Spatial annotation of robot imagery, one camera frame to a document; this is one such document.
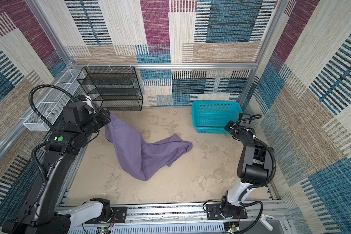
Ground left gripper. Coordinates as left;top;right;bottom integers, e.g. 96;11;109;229
81;107;112;140

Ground purple trousers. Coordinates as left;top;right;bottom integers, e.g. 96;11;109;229
105;114;193;181

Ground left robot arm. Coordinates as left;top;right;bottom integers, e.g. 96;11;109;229
2;96;111;234

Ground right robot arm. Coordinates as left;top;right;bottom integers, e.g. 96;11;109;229
220;113;277;219

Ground teal plastic basket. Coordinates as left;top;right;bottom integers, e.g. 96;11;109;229
192;100;242;135

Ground black mesh shelf rack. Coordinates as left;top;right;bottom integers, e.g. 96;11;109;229
77;66;143;111

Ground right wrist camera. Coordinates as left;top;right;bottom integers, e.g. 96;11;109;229
238;113;251;124

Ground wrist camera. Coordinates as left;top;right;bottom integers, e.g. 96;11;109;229
62;95;97;124
238;113;251;124

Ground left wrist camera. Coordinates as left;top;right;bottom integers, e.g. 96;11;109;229
62;95;97;124

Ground white wire mesh tray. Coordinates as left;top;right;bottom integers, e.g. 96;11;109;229
23;69;80;131

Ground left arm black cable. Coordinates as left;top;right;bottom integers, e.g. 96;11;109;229
28;84;77;182

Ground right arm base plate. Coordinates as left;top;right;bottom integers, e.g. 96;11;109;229
203;203;248;220

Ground white clamp handle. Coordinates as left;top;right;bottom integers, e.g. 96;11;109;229
259;214;274;232

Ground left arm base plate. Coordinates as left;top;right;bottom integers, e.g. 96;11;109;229
85;206;128;224

